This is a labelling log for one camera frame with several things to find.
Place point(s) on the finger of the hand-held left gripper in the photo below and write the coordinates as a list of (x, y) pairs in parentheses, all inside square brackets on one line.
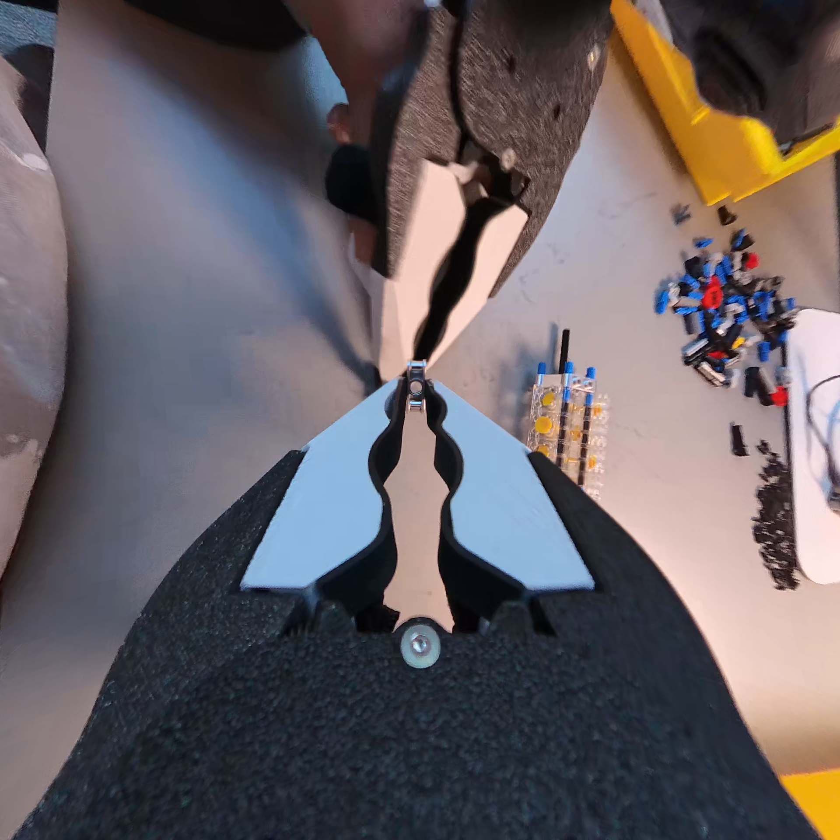
[(414, 250), (492, 250)]

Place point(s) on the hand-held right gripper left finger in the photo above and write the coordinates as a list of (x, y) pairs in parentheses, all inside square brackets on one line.
[(328, 512)]

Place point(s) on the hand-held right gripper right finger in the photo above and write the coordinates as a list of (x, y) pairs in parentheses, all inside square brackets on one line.
[(512, 512)]

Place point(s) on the transparent brick engine model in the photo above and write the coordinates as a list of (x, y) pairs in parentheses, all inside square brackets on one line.
[(567, 420)]

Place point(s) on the small grey holed beam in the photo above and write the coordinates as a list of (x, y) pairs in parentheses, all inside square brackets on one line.
[(418, 394)]

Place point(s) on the yellow plastic bin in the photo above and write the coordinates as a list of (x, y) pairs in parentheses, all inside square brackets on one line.
[(696, 131), (817, 807)]

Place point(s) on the pile of black red parts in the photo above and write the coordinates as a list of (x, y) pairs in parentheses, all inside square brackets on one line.
[(761, 59)]

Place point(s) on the grey desk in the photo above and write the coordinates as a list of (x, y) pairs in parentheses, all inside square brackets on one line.
[(197, 328)]

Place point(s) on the person's left hand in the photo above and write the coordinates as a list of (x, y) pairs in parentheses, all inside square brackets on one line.
[(361, 53)]

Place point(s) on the grey brick piece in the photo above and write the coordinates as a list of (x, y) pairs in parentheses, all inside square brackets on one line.
[(683, 213)]

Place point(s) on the black brick piece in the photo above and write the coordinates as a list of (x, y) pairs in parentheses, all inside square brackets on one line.
[(726, 214)]

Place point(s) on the single black connector pin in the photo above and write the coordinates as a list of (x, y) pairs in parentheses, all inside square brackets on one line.
[(738, 440)]

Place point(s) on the pile of mixed brick parts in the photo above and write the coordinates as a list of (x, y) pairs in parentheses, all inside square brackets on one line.
[(722, 309)]

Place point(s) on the heap of black pins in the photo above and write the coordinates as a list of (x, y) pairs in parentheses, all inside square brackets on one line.
[(775, 519)]

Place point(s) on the black chair part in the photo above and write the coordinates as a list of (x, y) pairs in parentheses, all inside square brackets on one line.
[(217, 20)]

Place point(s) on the white book stand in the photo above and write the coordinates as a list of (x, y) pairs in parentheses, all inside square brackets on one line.
[(820, 525)]

